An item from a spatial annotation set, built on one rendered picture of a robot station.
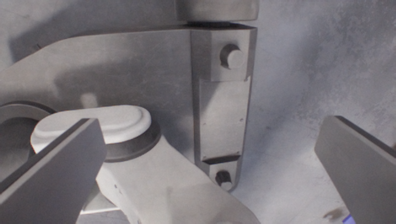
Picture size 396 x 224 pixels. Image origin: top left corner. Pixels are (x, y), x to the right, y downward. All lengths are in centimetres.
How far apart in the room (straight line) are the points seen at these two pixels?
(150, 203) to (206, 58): 29
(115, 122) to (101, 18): 35
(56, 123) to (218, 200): 30
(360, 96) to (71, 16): 113
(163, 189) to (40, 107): 35
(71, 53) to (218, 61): 30
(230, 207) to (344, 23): 78
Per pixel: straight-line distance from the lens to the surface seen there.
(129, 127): 35
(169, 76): 47
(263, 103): 79
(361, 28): 96
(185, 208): 24
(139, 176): 32
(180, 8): 47
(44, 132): 40
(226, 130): 54
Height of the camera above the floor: 61
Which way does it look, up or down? 60 degrees down
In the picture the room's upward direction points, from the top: 158 degrees clockwise
